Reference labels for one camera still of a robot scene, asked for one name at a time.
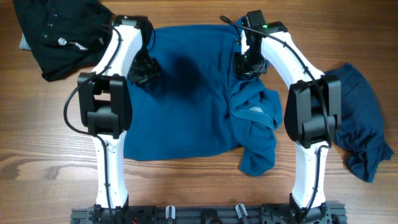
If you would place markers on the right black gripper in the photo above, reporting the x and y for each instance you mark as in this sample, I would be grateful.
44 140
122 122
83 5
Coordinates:
240 70

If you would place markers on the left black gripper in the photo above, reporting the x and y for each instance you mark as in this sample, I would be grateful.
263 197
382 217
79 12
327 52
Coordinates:
151 76

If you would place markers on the blue polo shirt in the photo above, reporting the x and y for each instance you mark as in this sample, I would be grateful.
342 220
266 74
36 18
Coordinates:
198 107

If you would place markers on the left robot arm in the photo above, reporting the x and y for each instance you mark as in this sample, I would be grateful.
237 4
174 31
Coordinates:
106 112

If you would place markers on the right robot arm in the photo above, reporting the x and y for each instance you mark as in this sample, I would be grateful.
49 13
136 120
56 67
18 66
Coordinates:
312 115

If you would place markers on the black folded polo shirt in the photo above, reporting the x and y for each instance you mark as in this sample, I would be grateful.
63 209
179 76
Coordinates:
64 35

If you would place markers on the grey folded cloth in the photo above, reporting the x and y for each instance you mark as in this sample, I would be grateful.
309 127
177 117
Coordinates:
23 44

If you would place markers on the dark navy crumpled garment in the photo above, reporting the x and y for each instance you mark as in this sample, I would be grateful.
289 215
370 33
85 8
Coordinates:
362 124

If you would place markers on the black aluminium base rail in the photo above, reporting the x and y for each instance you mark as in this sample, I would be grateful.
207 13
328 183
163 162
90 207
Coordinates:
208 214

